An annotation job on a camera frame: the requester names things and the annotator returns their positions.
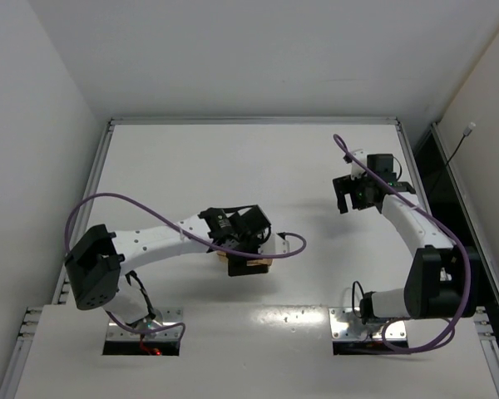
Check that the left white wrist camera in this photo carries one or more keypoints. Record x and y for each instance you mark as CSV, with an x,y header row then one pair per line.
x,y
276,244

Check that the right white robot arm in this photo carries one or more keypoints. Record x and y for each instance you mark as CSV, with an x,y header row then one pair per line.
x,y
442,274

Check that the wooden block box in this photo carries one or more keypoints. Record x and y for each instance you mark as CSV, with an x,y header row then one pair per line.
x,y
239,262

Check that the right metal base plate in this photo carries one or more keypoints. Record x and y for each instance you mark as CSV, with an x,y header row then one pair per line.
x,y
346,327

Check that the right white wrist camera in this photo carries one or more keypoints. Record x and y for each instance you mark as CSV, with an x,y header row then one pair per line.
x,y
357,171

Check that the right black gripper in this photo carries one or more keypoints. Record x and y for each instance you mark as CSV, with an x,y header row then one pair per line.
x,y
347,185

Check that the metal base plate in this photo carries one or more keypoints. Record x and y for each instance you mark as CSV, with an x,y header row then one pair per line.
x,y
167,326
346,327

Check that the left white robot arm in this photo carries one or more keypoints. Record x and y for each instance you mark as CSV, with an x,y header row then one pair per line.
x,y
102,265

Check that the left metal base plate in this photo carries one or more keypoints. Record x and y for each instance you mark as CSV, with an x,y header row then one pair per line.
x,y
167,326

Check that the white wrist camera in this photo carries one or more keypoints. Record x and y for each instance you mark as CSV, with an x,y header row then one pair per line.
x,y
276,244
357,171

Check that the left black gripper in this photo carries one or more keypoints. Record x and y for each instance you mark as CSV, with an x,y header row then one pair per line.
x,y
247,268

